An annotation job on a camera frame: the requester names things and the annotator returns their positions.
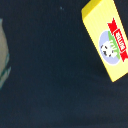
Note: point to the small milk carton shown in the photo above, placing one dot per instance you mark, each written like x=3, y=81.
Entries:
x=4, y=57

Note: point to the yellow butter box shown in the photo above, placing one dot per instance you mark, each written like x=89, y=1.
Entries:
x=103, y=23

